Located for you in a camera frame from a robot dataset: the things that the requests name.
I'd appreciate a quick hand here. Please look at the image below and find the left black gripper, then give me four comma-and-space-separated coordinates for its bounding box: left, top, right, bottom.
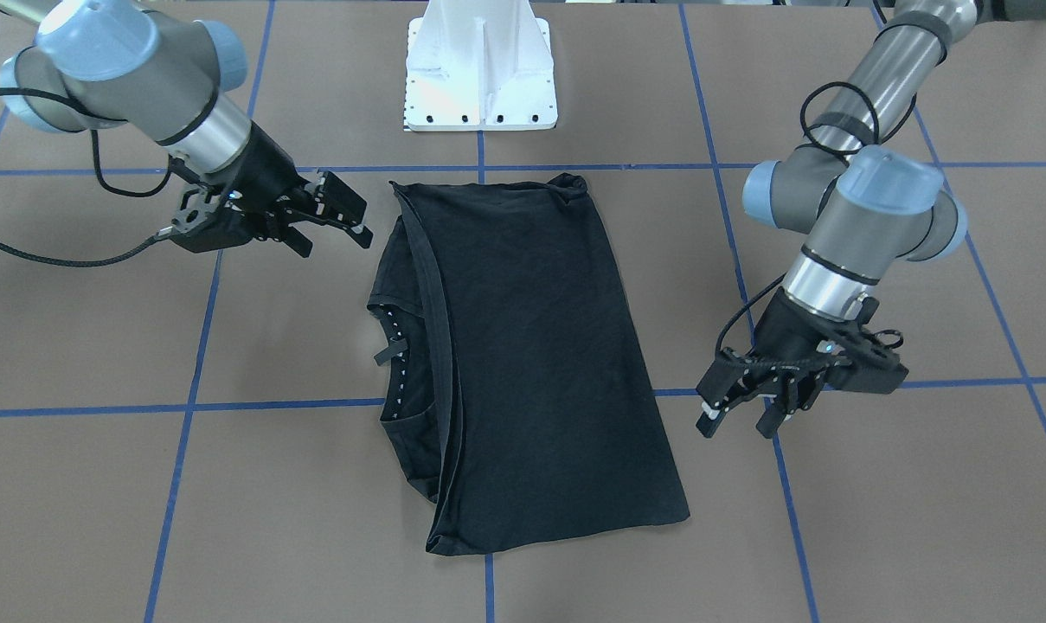
696, 287, 908, 439

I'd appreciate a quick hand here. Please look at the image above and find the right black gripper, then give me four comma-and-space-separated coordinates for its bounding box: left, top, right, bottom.
170, 124, 374, 259

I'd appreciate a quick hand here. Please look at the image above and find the black printed t-shirt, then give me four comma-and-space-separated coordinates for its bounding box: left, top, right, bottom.
367, 174, 691, 556

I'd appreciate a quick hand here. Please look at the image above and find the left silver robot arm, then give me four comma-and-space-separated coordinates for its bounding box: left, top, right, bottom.
696, 1, 1036, 439

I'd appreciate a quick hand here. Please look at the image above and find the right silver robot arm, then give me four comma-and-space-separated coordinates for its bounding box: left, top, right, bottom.
0, 1, 373, 257

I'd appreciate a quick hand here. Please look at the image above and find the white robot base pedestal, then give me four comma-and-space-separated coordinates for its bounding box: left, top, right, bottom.
403, 1, 559, 132

